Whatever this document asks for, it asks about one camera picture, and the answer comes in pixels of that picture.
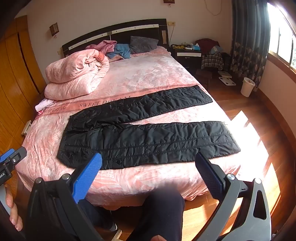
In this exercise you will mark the grey pillow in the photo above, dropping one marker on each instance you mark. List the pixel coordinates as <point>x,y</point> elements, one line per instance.
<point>143,44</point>

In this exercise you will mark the window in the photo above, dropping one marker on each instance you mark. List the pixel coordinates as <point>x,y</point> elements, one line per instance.
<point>284,41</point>

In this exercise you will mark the pink white towel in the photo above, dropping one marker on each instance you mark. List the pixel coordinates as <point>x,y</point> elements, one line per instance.
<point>44,104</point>

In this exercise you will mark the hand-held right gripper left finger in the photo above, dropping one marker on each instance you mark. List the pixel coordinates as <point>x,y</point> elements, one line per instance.
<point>89,176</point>

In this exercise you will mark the blue clothes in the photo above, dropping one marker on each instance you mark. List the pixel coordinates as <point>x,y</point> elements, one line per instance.
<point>120,49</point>

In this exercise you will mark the light blue cap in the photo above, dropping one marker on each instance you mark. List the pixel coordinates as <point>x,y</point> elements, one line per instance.
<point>216,49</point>

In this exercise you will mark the dark patterned curtain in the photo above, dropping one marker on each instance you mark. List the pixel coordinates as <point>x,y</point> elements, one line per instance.
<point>249,41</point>

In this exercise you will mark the dark wooden headboard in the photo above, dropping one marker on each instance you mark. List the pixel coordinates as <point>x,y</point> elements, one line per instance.
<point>120,30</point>

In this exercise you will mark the yellow black cloth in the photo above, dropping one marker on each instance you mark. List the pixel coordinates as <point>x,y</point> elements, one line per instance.
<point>179,47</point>

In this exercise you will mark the wall socket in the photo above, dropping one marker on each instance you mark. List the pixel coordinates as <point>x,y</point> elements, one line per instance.
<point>171,23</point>

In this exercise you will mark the blue tissue pack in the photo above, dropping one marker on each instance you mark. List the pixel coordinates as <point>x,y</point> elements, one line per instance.
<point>196,47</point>

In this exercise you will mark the black quilted pants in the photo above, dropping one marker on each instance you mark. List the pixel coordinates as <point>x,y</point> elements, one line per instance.
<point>138,143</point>

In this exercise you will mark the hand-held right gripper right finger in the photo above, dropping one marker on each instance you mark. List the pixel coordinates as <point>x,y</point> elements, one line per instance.
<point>209,177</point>

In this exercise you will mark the person's right leg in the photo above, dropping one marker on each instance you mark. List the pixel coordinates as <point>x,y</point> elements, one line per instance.
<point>159,213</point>

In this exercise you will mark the dark nightstand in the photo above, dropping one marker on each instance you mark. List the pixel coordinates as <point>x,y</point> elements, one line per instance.
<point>187,56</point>

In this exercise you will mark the brown wall lamp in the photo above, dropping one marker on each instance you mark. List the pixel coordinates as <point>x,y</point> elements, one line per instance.
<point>168,1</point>
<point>53,29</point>

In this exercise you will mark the small white step stool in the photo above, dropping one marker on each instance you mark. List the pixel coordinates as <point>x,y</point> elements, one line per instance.
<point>26,127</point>

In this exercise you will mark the dark red clothes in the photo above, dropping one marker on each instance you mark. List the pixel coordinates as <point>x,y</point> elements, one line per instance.
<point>207,42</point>

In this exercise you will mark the white trash bin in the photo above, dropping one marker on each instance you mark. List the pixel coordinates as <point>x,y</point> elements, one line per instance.
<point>247,88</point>

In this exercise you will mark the bed with pink sheet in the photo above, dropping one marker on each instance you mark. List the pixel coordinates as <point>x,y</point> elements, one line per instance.
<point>150,74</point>

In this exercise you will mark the folded pink quilt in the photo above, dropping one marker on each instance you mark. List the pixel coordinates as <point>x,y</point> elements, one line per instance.
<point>74,74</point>

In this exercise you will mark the person's left hand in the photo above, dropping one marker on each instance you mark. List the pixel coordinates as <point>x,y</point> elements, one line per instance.
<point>14,217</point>

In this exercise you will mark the dark wooden stool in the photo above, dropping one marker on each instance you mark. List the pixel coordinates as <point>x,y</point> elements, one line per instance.
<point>203,75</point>

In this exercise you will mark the plaid cloth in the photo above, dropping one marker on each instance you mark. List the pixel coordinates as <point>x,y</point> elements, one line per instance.
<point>211,61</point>

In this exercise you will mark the wooden wardrobe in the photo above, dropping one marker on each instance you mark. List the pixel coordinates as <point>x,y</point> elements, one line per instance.
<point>16,69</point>

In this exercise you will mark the pink clothes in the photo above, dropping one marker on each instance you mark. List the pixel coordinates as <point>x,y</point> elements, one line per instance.
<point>104,45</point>

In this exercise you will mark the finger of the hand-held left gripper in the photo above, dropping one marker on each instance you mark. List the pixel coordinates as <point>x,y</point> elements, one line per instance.
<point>13,155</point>

